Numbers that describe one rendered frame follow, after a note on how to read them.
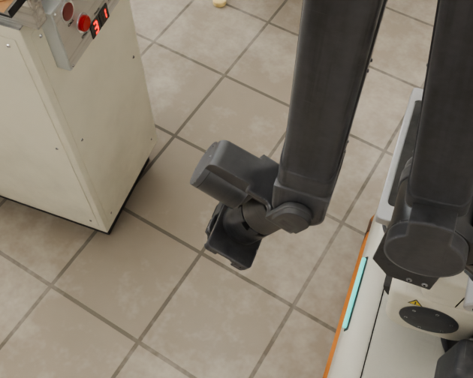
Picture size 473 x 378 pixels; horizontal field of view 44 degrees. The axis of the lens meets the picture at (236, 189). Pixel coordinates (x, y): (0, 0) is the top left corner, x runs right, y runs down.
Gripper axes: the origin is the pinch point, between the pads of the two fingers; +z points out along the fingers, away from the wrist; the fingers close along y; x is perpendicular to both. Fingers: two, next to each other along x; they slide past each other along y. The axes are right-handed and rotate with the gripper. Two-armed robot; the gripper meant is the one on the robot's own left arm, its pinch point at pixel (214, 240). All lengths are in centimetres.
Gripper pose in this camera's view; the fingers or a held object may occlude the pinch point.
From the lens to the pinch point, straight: 82.8
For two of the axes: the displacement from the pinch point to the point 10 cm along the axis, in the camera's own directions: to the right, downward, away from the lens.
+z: -4.3, 3.2, 8.4
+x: 8.3, 5.1, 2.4
